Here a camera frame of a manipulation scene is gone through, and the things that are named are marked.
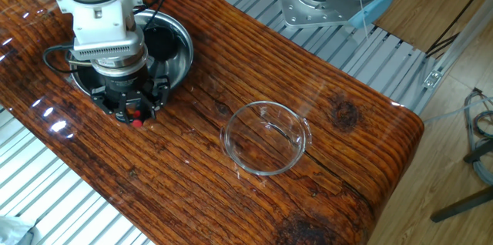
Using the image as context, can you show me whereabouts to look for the black floor cables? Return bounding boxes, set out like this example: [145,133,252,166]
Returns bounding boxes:
[425,0,493,59]

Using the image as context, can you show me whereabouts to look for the steel pan with black handles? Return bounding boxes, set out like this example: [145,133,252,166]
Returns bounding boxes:
[68,8,195,98]

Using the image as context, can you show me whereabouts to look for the white zip tie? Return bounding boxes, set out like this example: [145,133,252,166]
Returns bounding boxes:
[359,0,371,41]

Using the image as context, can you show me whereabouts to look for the grey coiled cable bundle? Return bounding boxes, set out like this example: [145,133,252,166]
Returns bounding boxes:
[464,87,493,186]

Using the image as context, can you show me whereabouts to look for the black gripper cable bundle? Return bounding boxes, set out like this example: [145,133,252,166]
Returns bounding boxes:
[42,0,184,75]

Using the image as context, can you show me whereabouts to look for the aluminium frame post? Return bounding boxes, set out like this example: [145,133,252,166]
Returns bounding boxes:
[423,0,493,90]

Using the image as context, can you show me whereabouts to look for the dark furniture leg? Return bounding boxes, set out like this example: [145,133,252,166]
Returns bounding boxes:
[463,139,493,164]
[430,186,493,223]

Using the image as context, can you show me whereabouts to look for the black ladle with red accents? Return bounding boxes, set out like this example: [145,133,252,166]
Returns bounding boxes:
[129,25,181,129]

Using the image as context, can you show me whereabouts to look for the clear glass bowl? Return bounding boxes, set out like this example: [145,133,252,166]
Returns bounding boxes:
[219,100,313,176]

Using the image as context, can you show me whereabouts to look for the glossy wood grain table mat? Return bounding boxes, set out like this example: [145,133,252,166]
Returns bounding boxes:
[0,0,425,245]

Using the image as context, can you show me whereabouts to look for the white plastic bag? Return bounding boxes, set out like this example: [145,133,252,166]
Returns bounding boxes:
[0,215,38,245]

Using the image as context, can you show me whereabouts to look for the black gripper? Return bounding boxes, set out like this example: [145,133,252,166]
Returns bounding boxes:
[90,68,171,123]

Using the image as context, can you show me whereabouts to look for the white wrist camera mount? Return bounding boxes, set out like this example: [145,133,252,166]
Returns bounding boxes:
[54,0,150,62]

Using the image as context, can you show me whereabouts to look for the thin white cable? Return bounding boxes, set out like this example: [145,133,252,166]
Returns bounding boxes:
[422,96,493,123]

